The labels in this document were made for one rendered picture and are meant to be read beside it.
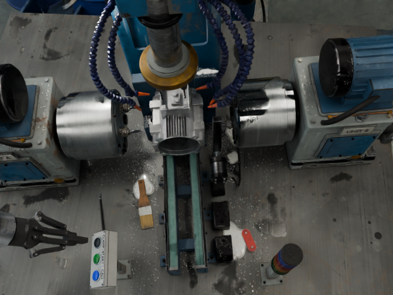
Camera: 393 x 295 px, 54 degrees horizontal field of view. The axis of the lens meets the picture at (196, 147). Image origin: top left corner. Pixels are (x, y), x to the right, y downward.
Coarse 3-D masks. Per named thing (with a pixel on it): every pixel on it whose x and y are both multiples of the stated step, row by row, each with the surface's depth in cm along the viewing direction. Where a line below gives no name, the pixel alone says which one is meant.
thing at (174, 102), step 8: (160, 96) 135; (168, 96) 139; (176, 96) 137; (184, 96) 138; (160, 104) 134; (168, 104) 137; (176, 104) 136; (184, 104) 133; (168, 112) 135; (176, 112) 135; (184, 112) 135
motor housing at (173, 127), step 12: (192, 96) 144; (192, 108) 141; (156, 120) 140; (168, 120) 136; (180, 120) 137; (192, 120) 139; (168, 132) 133; (180, 132) 135; (156, 144) 139; (168, 144) 148; (180, 144) 150; (192, 144) 147; (204, 144) 142
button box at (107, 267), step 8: (96, 232) 125; (104, 232) 122; (112, 232) 124; (104, 240) 121; (112, 240) 123; (96, 248) 122; (104, 248) 120; (112, 248) 122; (104, 256) 119; (112, 256) 121; (96, 264) 120; (104, 264) 118; (112, 264) 120; (104, 272) 117; (112, 272) 119; (96, 280) 118; (104, 280) 116; (112, 280) 118; (96, 288) 118; (104, 288) 120
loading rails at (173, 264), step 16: (192, 160) 149; (160, 176) 157; (176, 176) 157; (192, 176) 146; (208, 176) 157; (176, 192) 150; (192, 192) 144; (176, 208) 144; (192, 208) 141; (160, 224) 151; (176, 224) 139; (176, 240) 137; (192, 240) 144; (160, 256) 144; (176, 256) 134; (208, 256) 143; (176, 272) 138
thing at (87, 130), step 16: (80, 96) 136; (96, 96) 135; (64, 112) 132; (80, 112) 132; (96, 112) 131; (112, 112) 132; (64, 128) 131; (80, 128) 131; (96, 128) 131; (112, 128) 131; (128, 128) 154; (64, 144) 134; (80, 144) 133; (96, 144) 133; (112, 144) 134
